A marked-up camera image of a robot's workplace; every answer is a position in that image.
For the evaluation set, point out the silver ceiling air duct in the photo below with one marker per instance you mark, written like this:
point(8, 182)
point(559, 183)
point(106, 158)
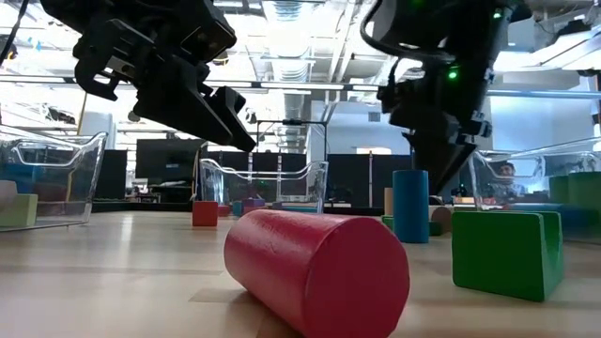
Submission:
point(288, 56)

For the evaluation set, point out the red cylinder block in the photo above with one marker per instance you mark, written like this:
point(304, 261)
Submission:
point(319, 277)

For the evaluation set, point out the long ceiling light strip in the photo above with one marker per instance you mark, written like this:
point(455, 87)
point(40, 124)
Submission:
point(300, 86)

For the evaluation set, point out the blue plank block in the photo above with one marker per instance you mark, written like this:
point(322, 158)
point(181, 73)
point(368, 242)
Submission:
point(237, 208)
point(298, 209)

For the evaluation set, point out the large green block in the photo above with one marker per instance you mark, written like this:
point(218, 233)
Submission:
point(502, 253)

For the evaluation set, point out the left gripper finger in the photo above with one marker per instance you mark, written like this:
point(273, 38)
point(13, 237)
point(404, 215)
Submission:
point(183, 108)
point(232, 112)

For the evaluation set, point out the long pink plank block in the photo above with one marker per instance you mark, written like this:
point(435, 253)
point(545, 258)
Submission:
point(253, 211)

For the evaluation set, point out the small red cube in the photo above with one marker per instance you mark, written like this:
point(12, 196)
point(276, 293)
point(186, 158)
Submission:
point(205, 213)

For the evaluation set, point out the clear plastic bin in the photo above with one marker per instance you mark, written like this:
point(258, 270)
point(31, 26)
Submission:
point(263, 183)
point(56, 188)
point(516, 164)

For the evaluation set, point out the blue arch block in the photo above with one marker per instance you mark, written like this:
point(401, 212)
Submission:
point(21, 176)

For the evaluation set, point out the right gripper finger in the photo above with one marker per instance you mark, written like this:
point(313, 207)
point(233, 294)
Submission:
point(441, 164)

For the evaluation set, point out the person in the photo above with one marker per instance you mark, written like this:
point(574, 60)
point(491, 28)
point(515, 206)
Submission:
point(506, 180)

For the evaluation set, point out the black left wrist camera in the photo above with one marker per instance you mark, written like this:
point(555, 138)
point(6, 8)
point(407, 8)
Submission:
point(206, 35)

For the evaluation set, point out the small light green block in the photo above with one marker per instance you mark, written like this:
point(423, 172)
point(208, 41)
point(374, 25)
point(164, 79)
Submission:
point(19, 210)

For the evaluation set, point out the red plank block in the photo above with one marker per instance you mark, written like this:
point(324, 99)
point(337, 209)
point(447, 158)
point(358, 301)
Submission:
point(224, 210)

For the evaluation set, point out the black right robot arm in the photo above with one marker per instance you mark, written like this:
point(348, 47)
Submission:
point(446, 28)

